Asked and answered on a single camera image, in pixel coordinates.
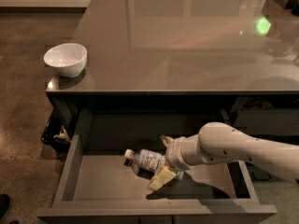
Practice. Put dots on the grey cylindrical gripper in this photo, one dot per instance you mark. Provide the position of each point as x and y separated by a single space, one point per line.
173 155

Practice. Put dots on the clear blue-labelled plastic bottle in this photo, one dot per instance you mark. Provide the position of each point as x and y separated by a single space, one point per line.
144 159

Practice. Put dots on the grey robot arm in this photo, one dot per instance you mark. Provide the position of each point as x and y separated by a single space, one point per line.
218 142

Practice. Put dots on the open grey top drawer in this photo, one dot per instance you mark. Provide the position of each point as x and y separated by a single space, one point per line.
98 186

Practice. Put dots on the grey kitchen counter cabinet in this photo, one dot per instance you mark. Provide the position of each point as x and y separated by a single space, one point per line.
216 49

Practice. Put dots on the black waste bin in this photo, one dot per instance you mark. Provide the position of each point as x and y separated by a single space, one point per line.
55 134

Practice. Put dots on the white ceramic bowl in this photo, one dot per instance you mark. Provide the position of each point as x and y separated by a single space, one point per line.
66 60

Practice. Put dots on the black shoe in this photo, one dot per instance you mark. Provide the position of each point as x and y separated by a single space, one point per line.
4 204

